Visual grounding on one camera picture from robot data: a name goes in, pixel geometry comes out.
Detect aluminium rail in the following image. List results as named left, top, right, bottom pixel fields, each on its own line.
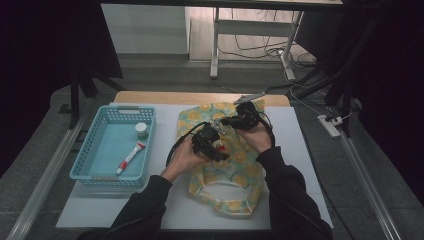
left=6, top=113, right=88, bottom=240
left=337, top=130, right=403, bottom=240

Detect black curtain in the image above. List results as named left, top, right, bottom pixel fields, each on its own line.
left=0, top=0, right=125, bottom=178
left=293, top=0, right=424, bottom=208

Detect white floor cable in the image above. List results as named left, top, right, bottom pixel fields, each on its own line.
left=283, top=64, right=353, bottom=122

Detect person's left hand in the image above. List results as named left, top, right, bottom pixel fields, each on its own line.
left=160, top=134, right=215, bottom=183

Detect black floor cables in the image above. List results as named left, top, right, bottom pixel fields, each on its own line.
left=218, top=9, right=318, bottom=69

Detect yellow patterned sleeveless shirt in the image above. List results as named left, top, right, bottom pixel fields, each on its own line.
left=176, top=98, right=278, bottom=218

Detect blue perforated plastic basket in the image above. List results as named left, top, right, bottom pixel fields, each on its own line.
left=69, top=105, right=157, bottom=188

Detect person's right hand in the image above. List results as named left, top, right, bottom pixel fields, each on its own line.
left=234, top=122, right=274, bottom=155

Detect small white-lidded jar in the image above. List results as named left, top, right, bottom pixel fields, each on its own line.
left=134, top=122, right=150, bottom=140

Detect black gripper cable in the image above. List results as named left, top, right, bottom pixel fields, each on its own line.
left=257, top=110, right=277, bottom=148
left=165, top=121, right=210, bottom=168

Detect black metal stand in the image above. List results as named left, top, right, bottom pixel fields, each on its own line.
left=68, top=70, right=128, bottom=130
left=293, top=13, right=385, bottom=138

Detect white power strip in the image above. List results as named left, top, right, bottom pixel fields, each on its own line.
left=317, top=114, right=344, bottom=139

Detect white metal desk frame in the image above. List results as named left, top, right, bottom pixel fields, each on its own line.
left=99, top=0, right=344, bottom=81

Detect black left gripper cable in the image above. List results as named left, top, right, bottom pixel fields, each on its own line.
left=165, top=121, right=210, bottom=168

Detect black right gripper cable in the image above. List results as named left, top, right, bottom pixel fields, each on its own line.
left=257, top=110, right=277, bottom=148

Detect red and white tube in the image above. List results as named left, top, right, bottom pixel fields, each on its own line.
left=115, top=140, right=147, bottom=176

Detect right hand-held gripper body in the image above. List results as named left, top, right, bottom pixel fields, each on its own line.
left=233, top=92, right=268, bottom=132

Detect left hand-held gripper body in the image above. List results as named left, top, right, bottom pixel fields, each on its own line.
left=191, top=119, right=225, bottom=158

